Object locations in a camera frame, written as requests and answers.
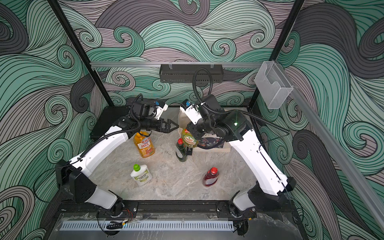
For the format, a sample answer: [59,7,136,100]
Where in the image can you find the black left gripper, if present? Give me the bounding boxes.
[139,118,179,135]

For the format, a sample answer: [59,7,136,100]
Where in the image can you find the yellow-green soap bottle red cap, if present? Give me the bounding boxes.
[181,128,199,148]

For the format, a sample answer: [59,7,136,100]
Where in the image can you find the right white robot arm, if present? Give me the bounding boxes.
[184,106,296,216]

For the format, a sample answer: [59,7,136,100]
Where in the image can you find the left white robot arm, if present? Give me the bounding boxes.
[55,117,179,218]

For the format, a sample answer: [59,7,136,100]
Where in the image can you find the cream canvas shopping bag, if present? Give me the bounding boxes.
[178,107,232,153]

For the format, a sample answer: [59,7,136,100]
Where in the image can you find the large orange soap bottle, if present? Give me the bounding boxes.
[134,131,155,158]

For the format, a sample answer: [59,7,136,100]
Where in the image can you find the dark green bottle red cap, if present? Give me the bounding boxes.
[176,138,187,162]

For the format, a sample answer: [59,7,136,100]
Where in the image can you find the white bottle green cap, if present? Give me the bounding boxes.
[131,164,153,186]

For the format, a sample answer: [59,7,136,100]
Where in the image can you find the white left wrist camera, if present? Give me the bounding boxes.
[154,101,169,120]

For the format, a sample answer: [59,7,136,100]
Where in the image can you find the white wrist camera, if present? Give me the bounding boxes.
[154,101,169,120]
[180,100,202,125]

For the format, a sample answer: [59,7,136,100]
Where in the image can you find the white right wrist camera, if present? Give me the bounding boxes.
[180,100,202,125]

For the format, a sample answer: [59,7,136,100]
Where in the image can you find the black corrugated left cable hose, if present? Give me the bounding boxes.
[79,93,145,160]

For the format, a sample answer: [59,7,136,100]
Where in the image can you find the black corrugated cable hose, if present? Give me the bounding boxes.
[79,93,145,160]
[192,67,290,134]

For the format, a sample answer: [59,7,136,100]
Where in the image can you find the black corrugated right cable hose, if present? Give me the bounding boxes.
[192,67,290,134]

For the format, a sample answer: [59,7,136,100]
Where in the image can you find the aluminium wall rail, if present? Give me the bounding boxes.
[89,61,265,69]

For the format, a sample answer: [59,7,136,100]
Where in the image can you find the clear plastic wall bin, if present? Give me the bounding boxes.
[255,61,293,110]

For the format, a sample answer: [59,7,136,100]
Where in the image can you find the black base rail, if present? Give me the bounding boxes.
[98,199,295,220]

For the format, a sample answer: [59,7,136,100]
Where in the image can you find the white slotted cable duct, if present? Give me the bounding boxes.
[59,221,235,232]

